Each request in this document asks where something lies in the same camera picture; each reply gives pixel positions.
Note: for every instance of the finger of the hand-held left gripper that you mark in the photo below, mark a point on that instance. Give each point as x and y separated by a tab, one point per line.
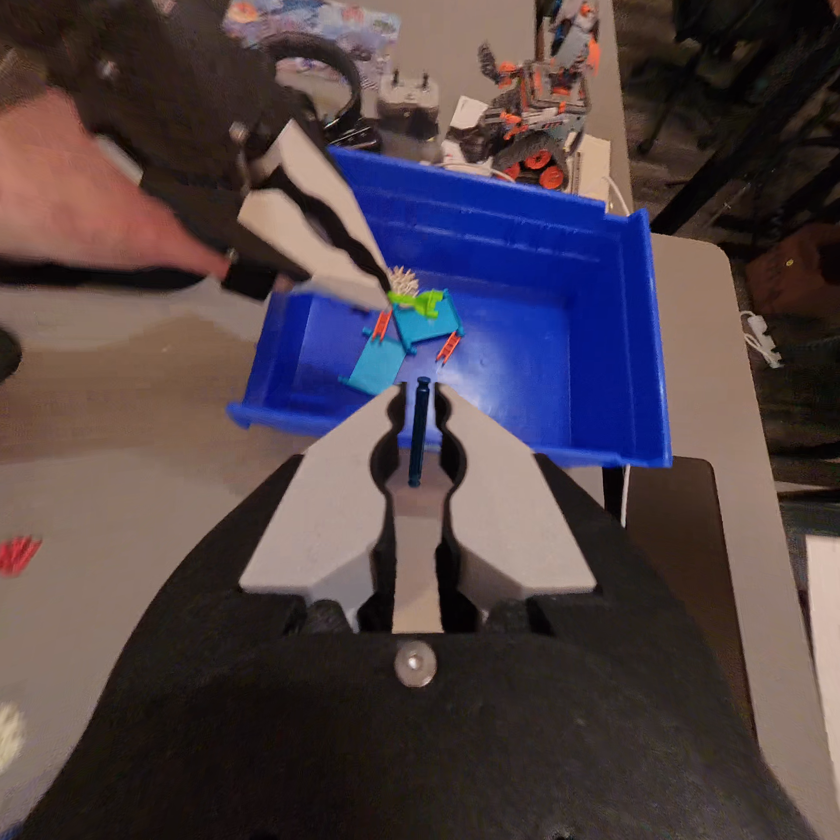
328	197
295	249

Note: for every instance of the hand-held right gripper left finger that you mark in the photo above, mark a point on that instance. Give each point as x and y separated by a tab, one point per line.
315	525

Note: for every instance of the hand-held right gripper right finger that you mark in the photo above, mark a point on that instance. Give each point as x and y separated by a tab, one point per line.
518	525

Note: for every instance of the white snowflake connector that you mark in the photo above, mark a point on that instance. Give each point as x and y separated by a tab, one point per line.
403	279

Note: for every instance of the lime green double-ended connector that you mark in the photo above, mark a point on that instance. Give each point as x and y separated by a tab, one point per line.
417	302

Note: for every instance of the blue rod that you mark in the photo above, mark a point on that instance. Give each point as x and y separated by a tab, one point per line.
418	426

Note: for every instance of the blue storage bin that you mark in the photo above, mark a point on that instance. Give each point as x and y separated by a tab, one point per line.
525	295

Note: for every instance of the person's left hand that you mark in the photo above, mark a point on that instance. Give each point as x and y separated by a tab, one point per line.
65	197

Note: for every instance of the orange slotted strip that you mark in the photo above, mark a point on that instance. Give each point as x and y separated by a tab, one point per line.
447	344
382	325

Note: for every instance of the grey controller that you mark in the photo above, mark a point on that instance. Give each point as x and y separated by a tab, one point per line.
407	108

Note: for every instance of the black headphones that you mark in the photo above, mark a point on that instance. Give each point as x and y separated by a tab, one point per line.
351	79

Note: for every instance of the colourful printed box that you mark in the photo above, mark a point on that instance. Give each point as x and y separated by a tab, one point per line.
312	23

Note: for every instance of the grey orange brick robot model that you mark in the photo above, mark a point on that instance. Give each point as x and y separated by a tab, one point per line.
538	111

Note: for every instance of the red fan connector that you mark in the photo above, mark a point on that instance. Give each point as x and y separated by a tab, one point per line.
19	554

